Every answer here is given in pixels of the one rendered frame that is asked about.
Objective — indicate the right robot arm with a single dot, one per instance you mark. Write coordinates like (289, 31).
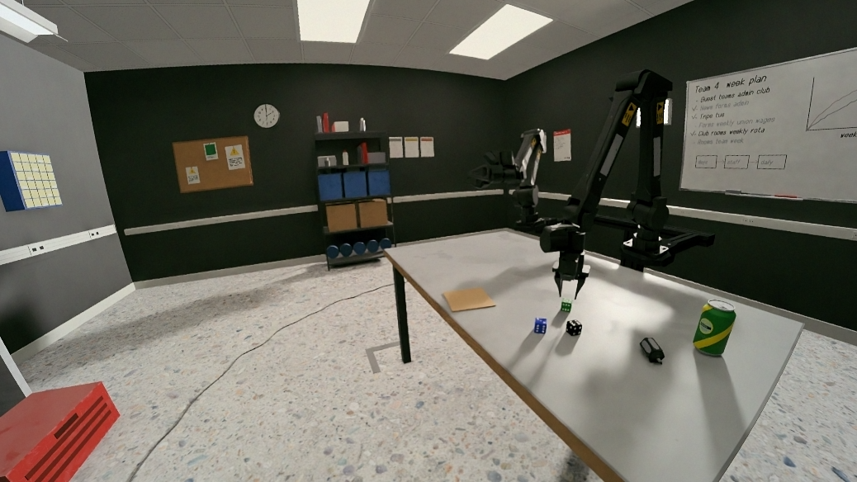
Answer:
(528, 156)

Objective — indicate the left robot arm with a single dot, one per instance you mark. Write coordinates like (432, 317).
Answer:
(652, 210)

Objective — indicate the green drink can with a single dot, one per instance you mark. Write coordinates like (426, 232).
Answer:
(714, 327)

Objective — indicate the tan flat mat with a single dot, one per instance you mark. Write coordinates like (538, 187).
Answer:
(469, 299)

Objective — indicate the black die with white pips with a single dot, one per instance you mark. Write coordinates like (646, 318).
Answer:
(573, 327)

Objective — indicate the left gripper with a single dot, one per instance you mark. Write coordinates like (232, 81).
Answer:
(580, 279)

